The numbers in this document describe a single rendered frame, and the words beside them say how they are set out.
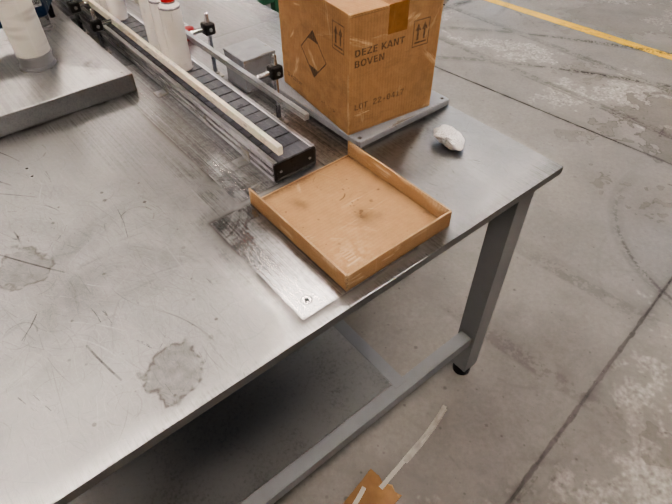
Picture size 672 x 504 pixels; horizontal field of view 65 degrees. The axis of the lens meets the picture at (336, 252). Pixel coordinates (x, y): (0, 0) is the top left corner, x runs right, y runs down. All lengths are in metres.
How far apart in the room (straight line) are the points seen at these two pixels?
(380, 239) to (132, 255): 0.46
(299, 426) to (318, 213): 0.63
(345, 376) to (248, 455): 0.33
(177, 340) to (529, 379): 1.28
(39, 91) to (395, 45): 0.86
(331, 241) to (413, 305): 1.02
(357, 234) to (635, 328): 1.37
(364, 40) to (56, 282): 0.74
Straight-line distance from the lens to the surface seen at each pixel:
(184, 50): 1.45
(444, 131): 1.24
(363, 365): 1.55
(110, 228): 1.11
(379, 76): 1.21
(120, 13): 1.81
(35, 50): 1.60
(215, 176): 1.17
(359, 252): 0.97
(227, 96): 1.35
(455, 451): 1.70
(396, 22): 1.18
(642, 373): 2.05
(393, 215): 1.05
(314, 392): 1.50
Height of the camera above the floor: 1.53
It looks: 46 degrees down
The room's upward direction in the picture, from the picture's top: straight up
